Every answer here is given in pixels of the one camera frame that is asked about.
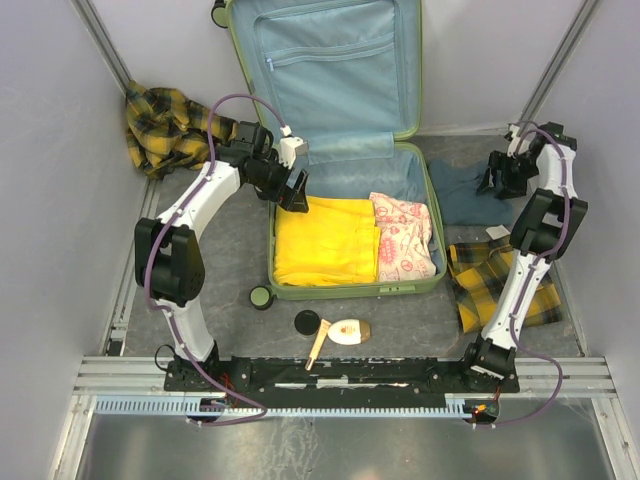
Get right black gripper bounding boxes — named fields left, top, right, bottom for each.
left=473, top=149, right=537, bottom=200

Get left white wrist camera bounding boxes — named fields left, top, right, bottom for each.
left=276, top=125, right=309, bottom=170

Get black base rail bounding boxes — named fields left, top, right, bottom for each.
left=162, top=357, right=520, bottom=411

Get black round compact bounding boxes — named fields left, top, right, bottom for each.
left=294, top=310, right=321, bottom=337

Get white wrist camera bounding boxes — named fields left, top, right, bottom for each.
left=505, top=123, right=530, bottom=157
left=276, top=125, right=309, bottom=170

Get yellow plaid shirt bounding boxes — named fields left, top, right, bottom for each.
left=124, top=80, right=238, bottom=179
left=447, top=236, right=563, bottom=333

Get right aluminium corner post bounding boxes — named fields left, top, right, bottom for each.
left=519, top=0, right=601, bottom=124

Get aluminium corner post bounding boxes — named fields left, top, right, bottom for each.
left=71, top=0, right=132, bottom=92
left=519, top=0, right=601, bottom=124

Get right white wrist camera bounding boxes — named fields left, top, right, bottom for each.
left=505, top=123, right=530, bottom=157

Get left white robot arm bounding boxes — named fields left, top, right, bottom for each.
left=134, top=122, right=309, bottom=390

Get white paper tag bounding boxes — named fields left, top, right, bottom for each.
left=486, top=225, right=510, bottom=240

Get blue-grey garment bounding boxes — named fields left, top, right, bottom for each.
left=428, top=159, right=513, bottom=226

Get cream pink-print cloth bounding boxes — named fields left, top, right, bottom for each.
left=369, top=192, right=437, bottom=282

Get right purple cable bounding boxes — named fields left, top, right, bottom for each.
left=469, top=119, right=576, bottom=429

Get crumpled yellow plaid shirt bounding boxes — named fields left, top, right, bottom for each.
left=124, top=80, right=238, bottom=179

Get left aluminium corner post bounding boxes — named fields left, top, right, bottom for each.
left=71, top=0, right=132, bottom=92

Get gold cosmetic tube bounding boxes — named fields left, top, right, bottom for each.
left=305, top=319, right=331, bottom=372

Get yellow garment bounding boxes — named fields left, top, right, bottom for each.
left=273, top=196, right=381, bottom=287

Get white sunscreen bottle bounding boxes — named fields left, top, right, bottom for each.
left=328, top=319, right=372, bottom=346

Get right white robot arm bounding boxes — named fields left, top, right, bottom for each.
left=458, top=120, right=588, bottom=391

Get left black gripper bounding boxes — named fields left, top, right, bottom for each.
left=247, top=151, right=309, bottom=214

